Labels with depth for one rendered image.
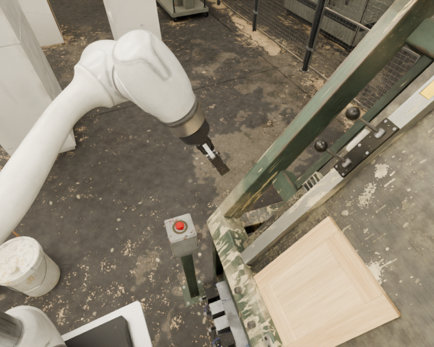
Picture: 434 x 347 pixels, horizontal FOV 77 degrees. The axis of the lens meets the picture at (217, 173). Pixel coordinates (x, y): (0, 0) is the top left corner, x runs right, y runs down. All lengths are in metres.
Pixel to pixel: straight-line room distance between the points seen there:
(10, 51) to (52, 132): 2.11
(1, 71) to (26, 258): 1.42
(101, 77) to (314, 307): 0.89
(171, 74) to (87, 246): 2.05
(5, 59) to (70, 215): 1.27
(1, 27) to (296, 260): 2.38
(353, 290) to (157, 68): 0.79
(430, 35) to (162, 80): 0.81
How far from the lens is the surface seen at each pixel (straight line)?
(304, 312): 1.05
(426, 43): 1.05
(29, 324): 1.05
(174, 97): 0.51
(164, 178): 2.61
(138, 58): 0.47
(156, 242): 2.27
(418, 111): 0.89
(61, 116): 0.59
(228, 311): 1.29
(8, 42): 2.63
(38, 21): 5.36
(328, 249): 0.97
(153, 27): 4.29
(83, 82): 0.61
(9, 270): 2.11
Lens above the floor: 1.99
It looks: 50 degrees down
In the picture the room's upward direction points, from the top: straight up
